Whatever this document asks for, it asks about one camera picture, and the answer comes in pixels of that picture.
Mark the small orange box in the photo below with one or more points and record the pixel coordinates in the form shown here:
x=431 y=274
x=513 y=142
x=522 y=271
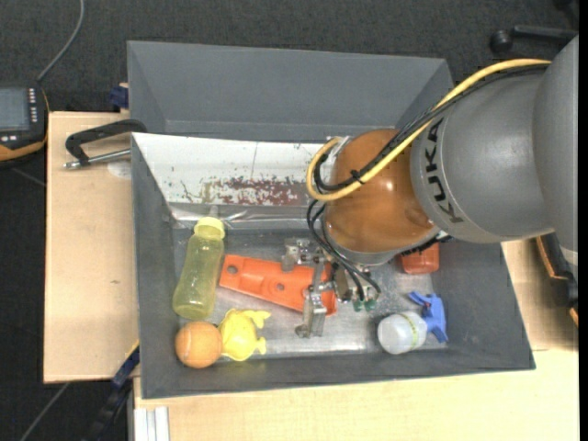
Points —
x=420 y=261

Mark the orange ball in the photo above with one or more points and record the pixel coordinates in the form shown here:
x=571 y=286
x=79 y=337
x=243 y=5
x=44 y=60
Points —
x=198 y=345

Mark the orange flat block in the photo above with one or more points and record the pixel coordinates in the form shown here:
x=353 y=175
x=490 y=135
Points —
x=262 y=280

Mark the yellow clear plastic bottle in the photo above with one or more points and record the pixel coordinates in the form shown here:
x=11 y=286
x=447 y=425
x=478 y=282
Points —
x=197 y=269

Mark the white spray bottle blue head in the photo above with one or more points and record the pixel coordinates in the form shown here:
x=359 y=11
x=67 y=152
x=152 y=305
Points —
x=399 y=333

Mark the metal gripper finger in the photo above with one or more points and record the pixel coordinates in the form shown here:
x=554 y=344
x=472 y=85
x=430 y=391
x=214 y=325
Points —
x=296 y=253
x=314 y=313

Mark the yellow toy animal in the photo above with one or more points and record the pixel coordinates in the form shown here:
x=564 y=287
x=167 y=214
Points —
x=240 y=335

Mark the grey metal bin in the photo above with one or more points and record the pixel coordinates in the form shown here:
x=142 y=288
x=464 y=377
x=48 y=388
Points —
x=275 y=90

